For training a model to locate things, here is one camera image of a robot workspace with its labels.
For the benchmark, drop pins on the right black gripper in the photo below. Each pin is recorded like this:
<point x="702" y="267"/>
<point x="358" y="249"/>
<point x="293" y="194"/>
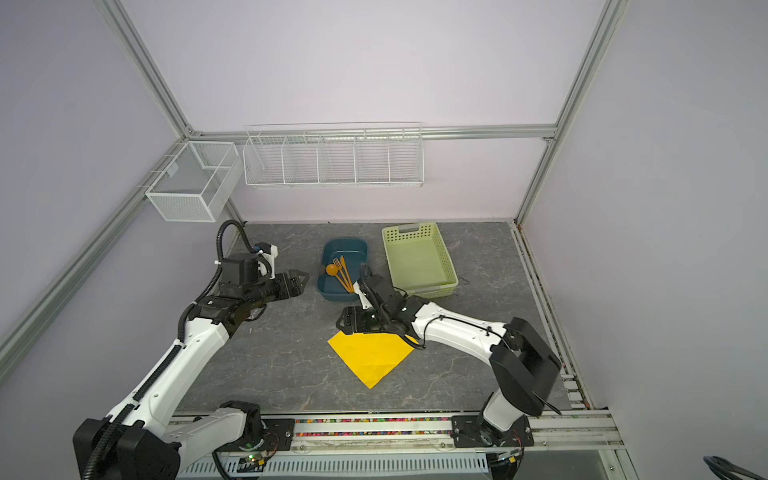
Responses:
<point x="350" y="312"/>

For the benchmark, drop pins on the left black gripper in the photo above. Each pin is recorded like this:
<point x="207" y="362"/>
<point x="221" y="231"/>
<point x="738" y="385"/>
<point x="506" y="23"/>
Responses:
<point x="296" y="287"/>

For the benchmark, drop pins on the orange plastic spoon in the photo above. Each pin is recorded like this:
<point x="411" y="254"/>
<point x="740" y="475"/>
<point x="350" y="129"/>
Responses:
<point x="333" y="271"/>

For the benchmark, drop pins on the orange plastic fork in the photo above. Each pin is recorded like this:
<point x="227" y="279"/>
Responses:
<point x="335" y="261"/>

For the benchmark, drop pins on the yellow paper napkin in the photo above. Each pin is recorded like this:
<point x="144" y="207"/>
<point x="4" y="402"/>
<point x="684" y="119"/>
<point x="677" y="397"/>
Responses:
<point x="370" y="357"/>

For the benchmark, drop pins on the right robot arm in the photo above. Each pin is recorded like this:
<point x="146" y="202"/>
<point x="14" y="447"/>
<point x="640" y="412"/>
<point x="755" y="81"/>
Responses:
<point x="524" y="366"/>

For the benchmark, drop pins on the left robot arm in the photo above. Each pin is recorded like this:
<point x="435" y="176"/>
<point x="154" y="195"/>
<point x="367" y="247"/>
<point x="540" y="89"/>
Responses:
<point x="133" y="441"/>

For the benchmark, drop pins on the dark teal plastic tray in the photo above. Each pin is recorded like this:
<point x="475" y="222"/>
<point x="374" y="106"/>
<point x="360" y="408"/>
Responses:
<point x="355" y="252"/>

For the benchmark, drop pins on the light green plastic basket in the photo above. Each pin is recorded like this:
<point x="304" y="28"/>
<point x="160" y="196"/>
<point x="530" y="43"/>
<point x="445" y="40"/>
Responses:
<point x="419" y="261"/>

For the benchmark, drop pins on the small white mesh basket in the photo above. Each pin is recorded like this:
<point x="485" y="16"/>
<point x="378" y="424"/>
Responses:
<point x="197" y="182"/>

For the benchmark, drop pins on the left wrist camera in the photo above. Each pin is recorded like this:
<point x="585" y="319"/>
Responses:
<point x="266" y="256"/>

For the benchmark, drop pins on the long white wire rack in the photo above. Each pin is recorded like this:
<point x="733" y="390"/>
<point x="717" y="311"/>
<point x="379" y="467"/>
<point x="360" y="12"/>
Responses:
<point x="334" y="154"/>

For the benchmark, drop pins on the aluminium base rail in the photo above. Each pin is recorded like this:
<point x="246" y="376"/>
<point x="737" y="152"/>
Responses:
<point x="372" y="441"/>

